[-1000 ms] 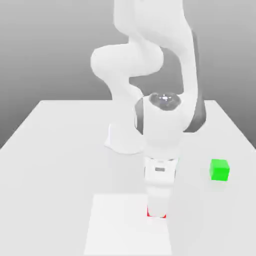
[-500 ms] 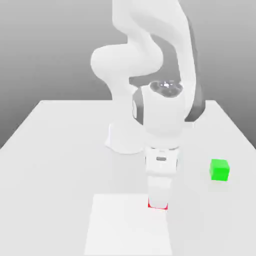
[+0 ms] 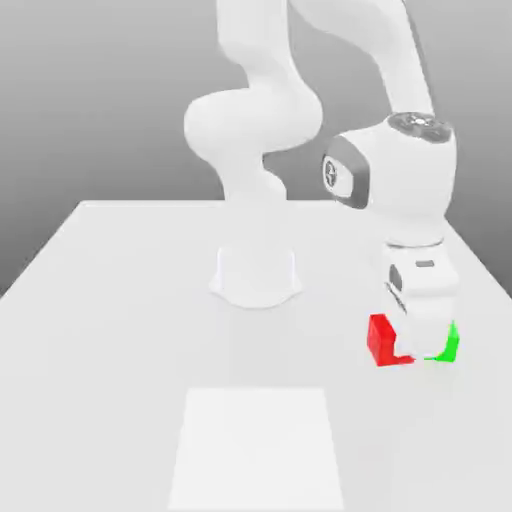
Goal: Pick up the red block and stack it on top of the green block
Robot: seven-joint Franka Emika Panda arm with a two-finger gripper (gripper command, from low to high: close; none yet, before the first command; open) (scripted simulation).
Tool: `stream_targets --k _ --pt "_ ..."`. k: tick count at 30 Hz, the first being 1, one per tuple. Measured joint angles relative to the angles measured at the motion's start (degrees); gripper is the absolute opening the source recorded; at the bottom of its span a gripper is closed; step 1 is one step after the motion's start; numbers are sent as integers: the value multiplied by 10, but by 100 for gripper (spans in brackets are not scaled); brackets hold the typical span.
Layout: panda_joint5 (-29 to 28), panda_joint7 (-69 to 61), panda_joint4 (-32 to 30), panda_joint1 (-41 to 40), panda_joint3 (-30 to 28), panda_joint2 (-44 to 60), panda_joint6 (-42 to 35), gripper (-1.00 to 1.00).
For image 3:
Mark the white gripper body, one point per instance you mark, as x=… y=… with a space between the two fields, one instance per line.
x=428 y=320

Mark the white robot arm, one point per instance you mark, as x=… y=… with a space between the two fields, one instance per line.
x=256 y=128

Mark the small green cube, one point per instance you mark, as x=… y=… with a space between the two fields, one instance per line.
x=450 y=346

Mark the small red cube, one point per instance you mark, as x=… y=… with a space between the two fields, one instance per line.
x=382 y=340

